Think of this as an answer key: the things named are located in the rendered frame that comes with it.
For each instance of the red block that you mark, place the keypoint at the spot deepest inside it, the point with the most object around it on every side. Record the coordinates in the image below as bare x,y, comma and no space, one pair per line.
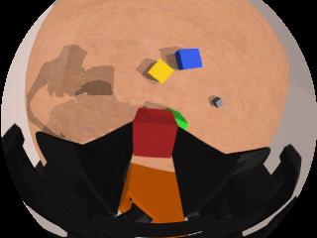
153,133

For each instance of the blue block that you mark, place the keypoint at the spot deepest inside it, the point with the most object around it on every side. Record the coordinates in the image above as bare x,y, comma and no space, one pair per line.
188,58

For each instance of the yellow block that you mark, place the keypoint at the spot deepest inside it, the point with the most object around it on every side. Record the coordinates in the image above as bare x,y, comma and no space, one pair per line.
161,71

